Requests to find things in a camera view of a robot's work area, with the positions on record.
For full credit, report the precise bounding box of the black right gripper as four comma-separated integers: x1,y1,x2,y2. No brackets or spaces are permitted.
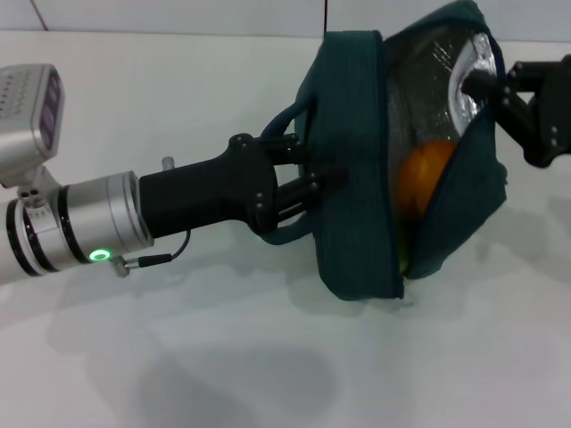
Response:
463,55,571,169

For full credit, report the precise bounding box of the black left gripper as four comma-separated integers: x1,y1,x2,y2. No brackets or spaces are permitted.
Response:
138,132,349,240

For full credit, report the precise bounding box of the dark teal insulated bag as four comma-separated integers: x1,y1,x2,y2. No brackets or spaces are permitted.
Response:
258,0,509,304

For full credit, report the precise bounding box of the orange yellow pear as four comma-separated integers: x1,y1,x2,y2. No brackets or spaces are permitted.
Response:
398,140,457,224

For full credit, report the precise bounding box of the green cucumber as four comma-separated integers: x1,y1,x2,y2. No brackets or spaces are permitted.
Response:
398,231,414,276

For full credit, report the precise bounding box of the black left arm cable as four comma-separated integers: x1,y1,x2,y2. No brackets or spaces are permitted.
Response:
111,229,192,278

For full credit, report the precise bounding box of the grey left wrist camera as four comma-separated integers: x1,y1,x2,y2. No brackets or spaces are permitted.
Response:
0,64,66,209

